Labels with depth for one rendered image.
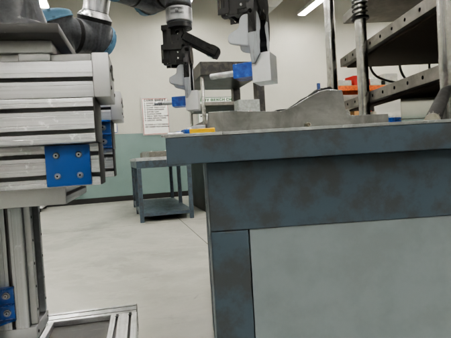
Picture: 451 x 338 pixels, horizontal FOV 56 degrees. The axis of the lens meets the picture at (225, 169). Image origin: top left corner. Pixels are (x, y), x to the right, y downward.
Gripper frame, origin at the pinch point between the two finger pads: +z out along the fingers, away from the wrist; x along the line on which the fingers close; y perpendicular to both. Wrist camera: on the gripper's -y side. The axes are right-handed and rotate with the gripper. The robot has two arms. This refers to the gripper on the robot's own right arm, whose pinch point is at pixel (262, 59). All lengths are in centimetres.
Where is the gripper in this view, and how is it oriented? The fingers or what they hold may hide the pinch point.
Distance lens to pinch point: 83.8
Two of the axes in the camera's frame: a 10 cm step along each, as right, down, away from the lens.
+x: -3.7, 0.5, -9.3
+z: 0.6, 10.0, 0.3
